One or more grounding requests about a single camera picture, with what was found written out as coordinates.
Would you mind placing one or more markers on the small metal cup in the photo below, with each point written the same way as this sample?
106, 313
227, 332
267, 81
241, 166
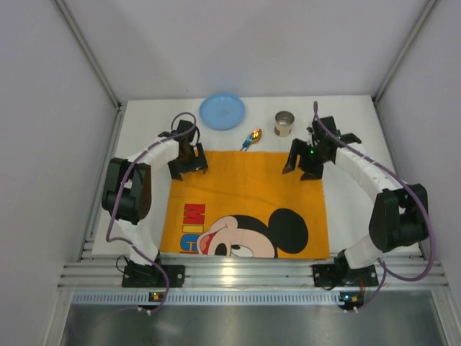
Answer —
283, 123

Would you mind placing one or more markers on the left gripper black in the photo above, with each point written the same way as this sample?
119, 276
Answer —
189, 164

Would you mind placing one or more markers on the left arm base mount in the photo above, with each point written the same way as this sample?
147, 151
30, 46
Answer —
145, 276

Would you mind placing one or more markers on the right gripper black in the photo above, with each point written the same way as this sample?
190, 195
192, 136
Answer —
306, 158

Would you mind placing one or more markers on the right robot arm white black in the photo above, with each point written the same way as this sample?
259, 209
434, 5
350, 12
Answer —
399, 212

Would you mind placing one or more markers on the light blue plate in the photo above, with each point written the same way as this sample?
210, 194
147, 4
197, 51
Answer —
222, 111

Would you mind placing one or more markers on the orange cartoon mouse towel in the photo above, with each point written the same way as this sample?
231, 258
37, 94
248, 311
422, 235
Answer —
245, 206

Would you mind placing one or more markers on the gold metal spoon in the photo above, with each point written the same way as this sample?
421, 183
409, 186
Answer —
257, 134

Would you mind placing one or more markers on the slotted cable duct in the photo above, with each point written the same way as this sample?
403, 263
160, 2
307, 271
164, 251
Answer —
215, 298

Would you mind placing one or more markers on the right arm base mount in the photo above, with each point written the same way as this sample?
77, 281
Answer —
328, 276

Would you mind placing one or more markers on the aluminium rail beam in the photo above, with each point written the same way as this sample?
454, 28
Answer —
238, 274

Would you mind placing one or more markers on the blue fork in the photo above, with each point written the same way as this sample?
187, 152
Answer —
247, 142

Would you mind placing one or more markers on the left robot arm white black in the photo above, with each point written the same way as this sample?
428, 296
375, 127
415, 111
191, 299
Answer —
127, 193

